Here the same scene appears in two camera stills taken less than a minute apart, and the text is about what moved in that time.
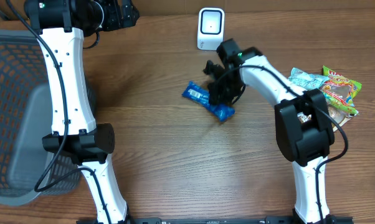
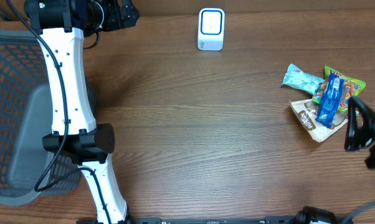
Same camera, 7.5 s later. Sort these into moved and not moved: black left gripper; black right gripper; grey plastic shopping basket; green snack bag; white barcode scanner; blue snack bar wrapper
Moved: black right gripper; blue snack bar wrapper
Not moved: grey plastic shopping basket; white barcode scanner; green snack bag; black left gripper
